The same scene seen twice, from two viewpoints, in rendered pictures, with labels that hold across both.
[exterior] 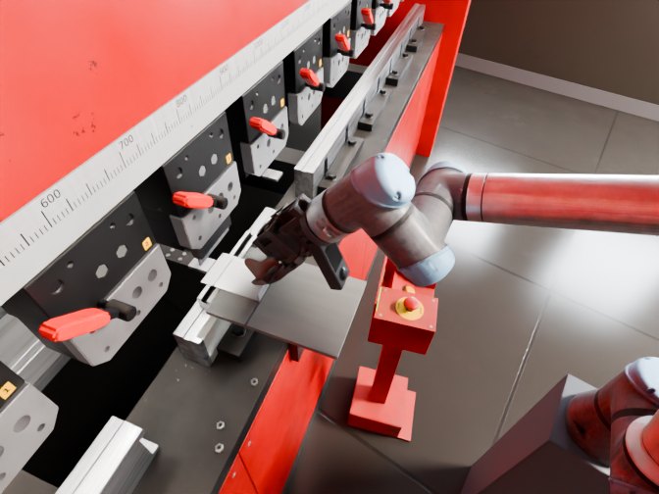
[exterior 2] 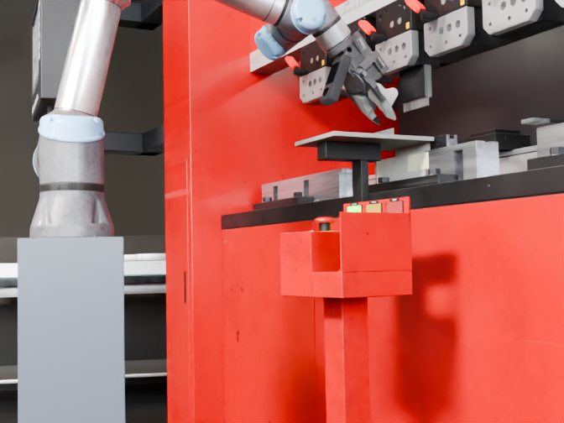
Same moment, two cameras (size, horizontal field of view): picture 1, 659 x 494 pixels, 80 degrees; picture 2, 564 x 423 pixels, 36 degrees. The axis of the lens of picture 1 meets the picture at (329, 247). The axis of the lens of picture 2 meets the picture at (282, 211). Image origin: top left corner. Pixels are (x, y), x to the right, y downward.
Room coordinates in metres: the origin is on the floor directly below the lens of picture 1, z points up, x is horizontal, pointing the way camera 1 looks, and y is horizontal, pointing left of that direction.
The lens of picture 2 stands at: (1.70, -1.44, 0.73)
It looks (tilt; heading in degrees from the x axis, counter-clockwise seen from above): 3 degrees up; 135
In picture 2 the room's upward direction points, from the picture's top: 1 degrees counter-clockwise
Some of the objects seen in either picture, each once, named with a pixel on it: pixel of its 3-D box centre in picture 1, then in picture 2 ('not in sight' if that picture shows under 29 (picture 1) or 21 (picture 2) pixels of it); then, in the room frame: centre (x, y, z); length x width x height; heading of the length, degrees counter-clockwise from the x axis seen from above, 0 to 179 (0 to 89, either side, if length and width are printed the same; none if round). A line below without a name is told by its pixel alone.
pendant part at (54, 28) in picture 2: not in sight; (54, 58); (-0.84, 0.04, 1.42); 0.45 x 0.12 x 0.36; 154
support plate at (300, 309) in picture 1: (289, 297); (363, 141); (0.46, 0.07, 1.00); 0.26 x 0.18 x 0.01; 72
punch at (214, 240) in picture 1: (210, 228); (415, 89); (0.50, 0.22, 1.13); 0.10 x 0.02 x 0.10; 162
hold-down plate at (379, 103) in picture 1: (376, 108); not in sight; (1.44, -0.16, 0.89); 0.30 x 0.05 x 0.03; 162
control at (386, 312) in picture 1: (406, 300); (343, 247); (0.64, -0.22, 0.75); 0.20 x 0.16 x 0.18; 167
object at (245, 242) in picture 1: (230, 268); (425, 147); (0.53, 0.21, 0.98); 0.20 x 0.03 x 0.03; 162
